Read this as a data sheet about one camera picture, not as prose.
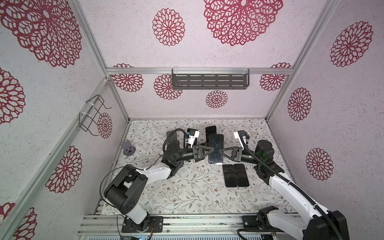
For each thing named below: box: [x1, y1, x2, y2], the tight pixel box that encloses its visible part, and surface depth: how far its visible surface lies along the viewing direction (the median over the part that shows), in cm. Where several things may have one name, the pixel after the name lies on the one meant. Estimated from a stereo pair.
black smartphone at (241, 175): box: [233, 163, 250, 187], surface depth 92 cm
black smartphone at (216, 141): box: [208, 134, 224, 165], surface depth 71 cm
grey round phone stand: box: [121, 139, 136, 156], surface depth 99 cm
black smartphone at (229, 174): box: [222, 164, 238, 187], surface depth 92 cm
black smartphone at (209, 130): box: [205, 125, 217, 146], surface depth 94 cm
